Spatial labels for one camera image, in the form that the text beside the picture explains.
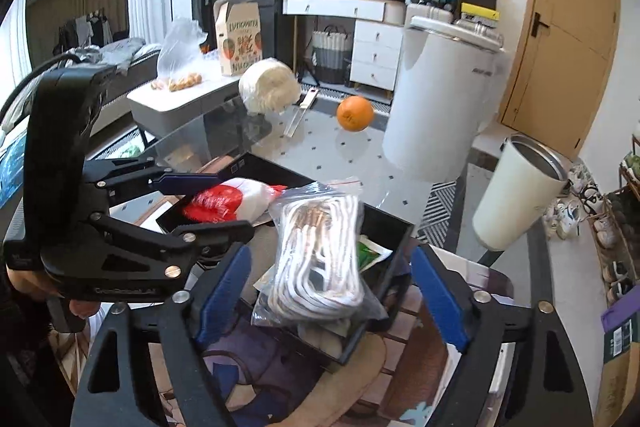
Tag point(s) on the person's left hand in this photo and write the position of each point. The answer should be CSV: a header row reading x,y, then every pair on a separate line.
x,y
82,309

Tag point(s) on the clothes rack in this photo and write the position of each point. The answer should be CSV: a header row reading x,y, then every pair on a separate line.
x,y
85,29

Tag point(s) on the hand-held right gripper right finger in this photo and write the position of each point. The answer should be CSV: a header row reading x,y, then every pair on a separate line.
x,y
440,302

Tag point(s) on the shoe rack with shoes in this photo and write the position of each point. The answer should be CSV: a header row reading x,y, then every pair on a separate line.
x,y
607,232

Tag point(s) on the white tumbler cup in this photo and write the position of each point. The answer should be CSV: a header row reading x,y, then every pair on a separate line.
x,y
510,202

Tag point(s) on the black storage box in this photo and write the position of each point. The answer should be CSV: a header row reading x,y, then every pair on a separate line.
x,y
385,227

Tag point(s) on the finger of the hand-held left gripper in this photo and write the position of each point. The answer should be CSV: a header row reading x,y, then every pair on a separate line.
x,y
190,183
200,239

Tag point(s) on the wooden door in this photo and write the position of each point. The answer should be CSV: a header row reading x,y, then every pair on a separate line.
x,y
560,32

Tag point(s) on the white sneakers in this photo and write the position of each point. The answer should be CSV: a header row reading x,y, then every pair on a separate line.
x,y
562,217

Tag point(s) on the green and white packet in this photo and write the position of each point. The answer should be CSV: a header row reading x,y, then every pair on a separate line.
x,y
372,254

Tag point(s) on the bamboo shoe rack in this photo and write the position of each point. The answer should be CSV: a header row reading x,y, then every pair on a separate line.
x,y
622,212

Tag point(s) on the yellow flat box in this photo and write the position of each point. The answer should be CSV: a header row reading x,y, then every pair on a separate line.
x,y
480,12

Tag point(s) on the white desk with drawers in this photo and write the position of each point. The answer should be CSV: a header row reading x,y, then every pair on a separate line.
x,y
372,57

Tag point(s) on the printed fruit carton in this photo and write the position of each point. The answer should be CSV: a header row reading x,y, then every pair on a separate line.
x,y
240,37

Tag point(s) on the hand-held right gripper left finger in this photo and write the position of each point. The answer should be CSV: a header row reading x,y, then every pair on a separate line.
x,y
220,297

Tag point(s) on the wrapped napa cabbage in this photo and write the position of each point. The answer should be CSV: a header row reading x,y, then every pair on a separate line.
x,y
267,87

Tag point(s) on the bag of small oranges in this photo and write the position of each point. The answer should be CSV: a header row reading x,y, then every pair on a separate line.
x,y
180,57

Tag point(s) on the bed with clothes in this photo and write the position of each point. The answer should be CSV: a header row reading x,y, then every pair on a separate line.
x,y
120,62

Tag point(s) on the red and white plastic bag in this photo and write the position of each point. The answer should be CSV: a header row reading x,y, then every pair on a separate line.
x,y
215,202

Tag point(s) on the orange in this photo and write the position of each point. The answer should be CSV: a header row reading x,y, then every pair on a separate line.
x,y
355,114

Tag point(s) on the cardboard box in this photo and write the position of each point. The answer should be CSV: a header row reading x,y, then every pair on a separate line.
x,y
620,377

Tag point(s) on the large white cylindrical appliance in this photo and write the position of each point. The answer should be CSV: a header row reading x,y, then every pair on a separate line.
x,y
435,107

